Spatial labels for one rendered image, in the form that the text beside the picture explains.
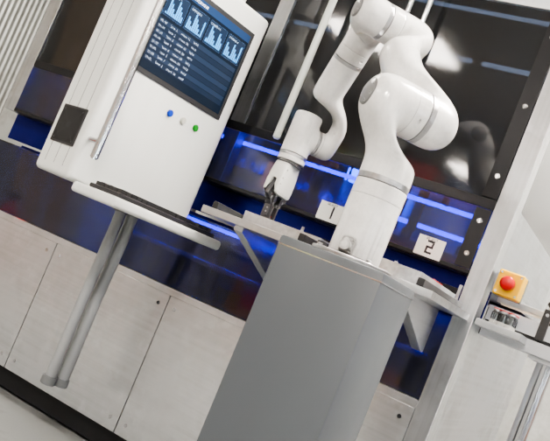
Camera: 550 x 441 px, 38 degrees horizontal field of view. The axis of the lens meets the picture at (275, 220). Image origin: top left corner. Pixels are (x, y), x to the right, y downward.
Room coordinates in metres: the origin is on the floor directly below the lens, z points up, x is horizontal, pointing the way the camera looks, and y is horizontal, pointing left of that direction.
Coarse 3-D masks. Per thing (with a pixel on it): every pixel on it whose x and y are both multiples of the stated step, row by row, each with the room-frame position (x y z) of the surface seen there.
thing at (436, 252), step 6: (420, 234) 2.35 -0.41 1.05; (420, 240) 2.35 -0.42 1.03; (426, 240) 2.34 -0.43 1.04; (432, 240) 2.34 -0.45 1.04; (438, 240) 2.33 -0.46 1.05; (420, 246) 2.35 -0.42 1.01; (438, 246) 2.32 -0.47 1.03; (444, 246) 2.32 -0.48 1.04; (414, 252) 2.35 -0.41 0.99; (420, 252) 2.35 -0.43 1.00; (432, 252) 2.33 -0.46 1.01; (438, 252) 2.32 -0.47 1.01; (432, 258) 2.33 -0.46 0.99; (438, 258) 2.32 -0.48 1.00
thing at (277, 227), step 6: (246, 216) 2.33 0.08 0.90; (252, 216) 2.32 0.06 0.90; (258, 216) 2.31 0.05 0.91; (252, 222) 2.32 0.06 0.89; (258, 222) 2.31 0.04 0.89; (264, 222) 2.30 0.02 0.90; (270, 222) 2.29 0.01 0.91; (276, 222) 2.28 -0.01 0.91; (270, 228) 2.29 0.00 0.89; (276, 228) 2.28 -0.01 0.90; (282, 228) 2.27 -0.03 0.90; (288, 228) 2.26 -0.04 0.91; (294, 228) 2.25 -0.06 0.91; (288, 234) 2.26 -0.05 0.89; (294, 234) 2.25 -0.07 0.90
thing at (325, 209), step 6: (324, 204) 2.51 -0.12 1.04; (330, 204) 2.51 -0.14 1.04; (318, 210) 2.52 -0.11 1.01; (324, 210) 2.51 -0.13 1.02; (330, 210) 2.50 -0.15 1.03; (336, 210) 2.49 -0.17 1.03; (342, 210) 2.48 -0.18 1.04; (318, 216) 2.52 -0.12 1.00; (324, 216) 2.51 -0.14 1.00; (336, 216) 2.49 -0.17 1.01; (330, 222) 2.49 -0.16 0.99; (336, 222) 2.48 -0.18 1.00
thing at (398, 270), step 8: (384, 264) 2.00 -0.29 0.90; (392, 264) 1.99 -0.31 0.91; (400, 264) 1.98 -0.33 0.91; (392, 272) 1.98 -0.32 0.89; (400, 272) 1.97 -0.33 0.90; (408, 272) 1.96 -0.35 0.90; (416, 272) 1.95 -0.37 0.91; (408, 280) 1.96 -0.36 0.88; (416, 280) 1.95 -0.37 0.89; (432, 280) 2.03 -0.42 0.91; (440, 288) 2.10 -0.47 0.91
